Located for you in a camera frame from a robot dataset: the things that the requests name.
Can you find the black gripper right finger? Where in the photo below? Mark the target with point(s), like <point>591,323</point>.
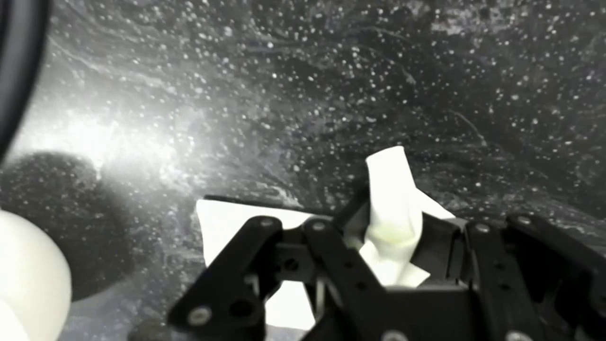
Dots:
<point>530,272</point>

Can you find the small white bowl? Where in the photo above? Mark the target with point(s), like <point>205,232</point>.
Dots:
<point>29,285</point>

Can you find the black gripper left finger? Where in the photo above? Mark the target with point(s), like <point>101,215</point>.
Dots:
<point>227,278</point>

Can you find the white paper towel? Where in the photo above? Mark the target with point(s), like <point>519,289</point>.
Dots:
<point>390,191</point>

